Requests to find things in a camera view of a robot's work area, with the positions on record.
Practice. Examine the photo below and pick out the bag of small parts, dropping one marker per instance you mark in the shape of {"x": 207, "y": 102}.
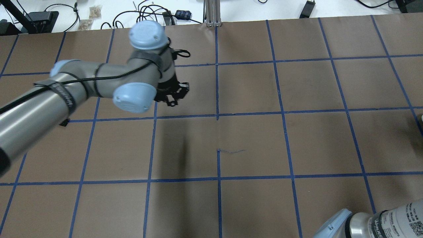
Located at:
{"x": 95, "y": 12}

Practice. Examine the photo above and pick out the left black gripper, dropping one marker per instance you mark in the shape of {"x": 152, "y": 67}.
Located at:
{"x": 164, "y": 92}

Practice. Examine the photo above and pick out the black device on table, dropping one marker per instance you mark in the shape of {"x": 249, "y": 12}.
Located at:
{"x": 44, "y": 21}

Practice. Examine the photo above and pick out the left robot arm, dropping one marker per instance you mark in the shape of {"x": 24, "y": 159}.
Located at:
{"x": 147, "y": 76}

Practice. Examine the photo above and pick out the black power adapter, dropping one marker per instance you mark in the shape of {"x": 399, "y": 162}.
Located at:
{"x": 307, "y": 9}

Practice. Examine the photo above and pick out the aluminium frame post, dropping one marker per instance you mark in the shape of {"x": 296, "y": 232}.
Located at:
{"x": 212, "y": 13}

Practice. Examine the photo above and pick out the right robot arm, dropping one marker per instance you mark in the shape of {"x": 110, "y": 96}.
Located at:
{"x": 402, "y": 222}

